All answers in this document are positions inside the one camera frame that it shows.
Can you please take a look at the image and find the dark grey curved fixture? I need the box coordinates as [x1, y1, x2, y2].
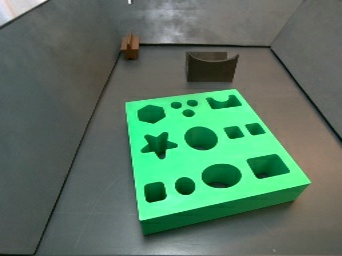
[186, 52, 240, 83]

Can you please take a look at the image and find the brown star prism object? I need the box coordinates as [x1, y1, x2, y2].
[121, 33, 141, 60]

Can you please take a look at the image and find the green shape sorter block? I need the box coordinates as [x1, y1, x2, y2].
[126, 89, 311, 234]

